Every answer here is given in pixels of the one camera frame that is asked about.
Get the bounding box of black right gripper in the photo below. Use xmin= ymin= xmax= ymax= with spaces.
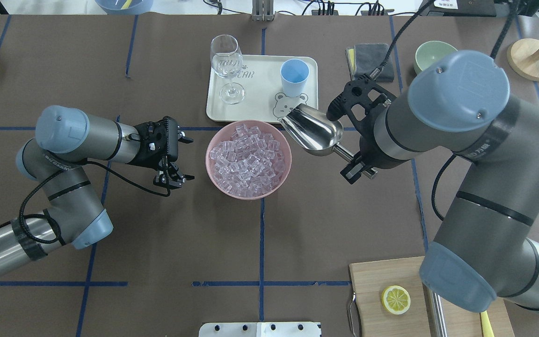
xmin=327 ymin=76 xmax=396 ymax=185

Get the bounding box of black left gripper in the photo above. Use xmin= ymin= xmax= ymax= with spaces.
xmin=129 ymin=117 xmax=195 ymax=190

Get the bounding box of steel ice scoop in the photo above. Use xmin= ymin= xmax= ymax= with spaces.
xmin=277 ymin=104 xmax=354 ymax=156

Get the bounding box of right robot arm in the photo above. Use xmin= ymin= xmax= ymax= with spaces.
xmin=327 ymin=51 xmax=539 ymax=314

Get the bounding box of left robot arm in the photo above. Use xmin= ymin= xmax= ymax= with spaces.
xmin=0 ymin=105 xmax=193 ymax=277

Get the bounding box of clear ice cubes pile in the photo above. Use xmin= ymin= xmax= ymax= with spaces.
xmin=209 ymin=123 xmax=287 ymax=196

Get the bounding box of light blue plastic cup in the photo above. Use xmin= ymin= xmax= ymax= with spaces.
xmin=280 ymin=59 xmax=309 ymax=97

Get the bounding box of wooden cup stand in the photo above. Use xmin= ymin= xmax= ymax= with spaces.
xmin=507 ymin=38 xmax=539 ymax=81

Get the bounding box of pink bowl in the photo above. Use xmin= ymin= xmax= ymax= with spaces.
xmin=205 ymin=120 xmax=292 ymax=201

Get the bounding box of clear wine glass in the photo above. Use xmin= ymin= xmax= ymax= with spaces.
xmin=210 ymin=34 xmax=245 ymax=105

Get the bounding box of grey folded cloth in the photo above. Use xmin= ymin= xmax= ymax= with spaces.
xmin=346 ymin=43 xmax=389 ymax=80

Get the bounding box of cream bear tray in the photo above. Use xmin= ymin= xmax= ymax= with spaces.
xmin=207 ymin=55 xmax=319 ymax=124

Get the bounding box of lemon half slice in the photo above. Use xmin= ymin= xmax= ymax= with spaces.
xmin=380 ymin=285 xmax=411 ymax=315

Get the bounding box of wooden cutting board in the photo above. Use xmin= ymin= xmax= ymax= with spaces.
xmin=349 ymin=256 xmax=515 ymax=337

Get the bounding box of green bowl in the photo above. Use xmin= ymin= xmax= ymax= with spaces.
xmin=414 ymin=41 xmax=458 ymax=74

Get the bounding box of blue bowl at edge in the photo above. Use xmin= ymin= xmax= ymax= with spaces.
xmin=95 ymin=0 xmax=154 ymax=15

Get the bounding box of steel rod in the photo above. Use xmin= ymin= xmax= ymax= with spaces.
xmin=427 ymin=290 xmax=448 ymax=337

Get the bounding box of white mounting plate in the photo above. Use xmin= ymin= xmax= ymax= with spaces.
xmin=198 ymin=321 xmax=322 ymax=337

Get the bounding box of yellow plastic knife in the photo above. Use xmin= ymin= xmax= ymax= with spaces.
xmin=480 ymin=311 xmax=495 ymax=337

